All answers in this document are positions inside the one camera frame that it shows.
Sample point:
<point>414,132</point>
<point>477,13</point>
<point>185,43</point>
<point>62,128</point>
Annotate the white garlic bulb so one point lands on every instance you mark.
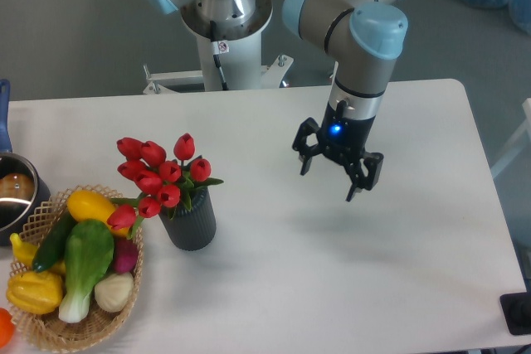
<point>112,293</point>

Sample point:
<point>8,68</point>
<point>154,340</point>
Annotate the small yellow gourd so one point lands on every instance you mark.
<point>22,250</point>

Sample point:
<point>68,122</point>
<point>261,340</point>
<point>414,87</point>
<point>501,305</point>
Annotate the red tulip bouquet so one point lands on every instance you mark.
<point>165,185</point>

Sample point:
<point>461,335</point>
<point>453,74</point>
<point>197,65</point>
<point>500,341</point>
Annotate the blue handled saucepan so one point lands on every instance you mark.
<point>22,189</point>

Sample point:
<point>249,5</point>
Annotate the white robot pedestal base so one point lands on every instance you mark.
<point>228,34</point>

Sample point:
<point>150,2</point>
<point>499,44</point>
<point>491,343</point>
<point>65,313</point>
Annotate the dark grey ribbed vase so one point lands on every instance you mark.
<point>192,229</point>

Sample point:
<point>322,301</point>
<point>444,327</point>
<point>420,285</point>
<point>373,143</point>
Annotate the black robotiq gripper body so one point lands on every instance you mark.
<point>343,140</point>

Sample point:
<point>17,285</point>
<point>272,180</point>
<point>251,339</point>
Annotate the green bok choy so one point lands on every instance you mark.
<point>89,252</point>

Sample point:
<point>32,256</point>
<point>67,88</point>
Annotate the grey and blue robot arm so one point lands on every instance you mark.
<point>364,37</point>

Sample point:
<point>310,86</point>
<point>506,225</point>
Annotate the purple radish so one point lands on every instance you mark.
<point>126,254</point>

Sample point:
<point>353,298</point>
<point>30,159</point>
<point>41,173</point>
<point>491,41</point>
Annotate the yellow bell pepper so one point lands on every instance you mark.
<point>36,293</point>

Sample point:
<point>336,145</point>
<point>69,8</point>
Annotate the dark green cucumber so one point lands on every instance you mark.
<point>52,248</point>

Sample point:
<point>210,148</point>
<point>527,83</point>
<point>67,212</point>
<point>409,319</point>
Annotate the yellow squash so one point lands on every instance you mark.
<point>86,205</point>

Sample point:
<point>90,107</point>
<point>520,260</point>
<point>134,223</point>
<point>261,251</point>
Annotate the black device at edge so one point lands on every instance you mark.
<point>516,310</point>

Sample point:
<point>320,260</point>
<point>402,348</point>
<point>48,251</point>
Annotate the orange fruit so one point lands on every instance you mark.
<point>7,328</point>

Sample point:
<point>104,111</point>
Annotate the white frame at right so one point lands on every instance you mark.
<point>514,145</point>

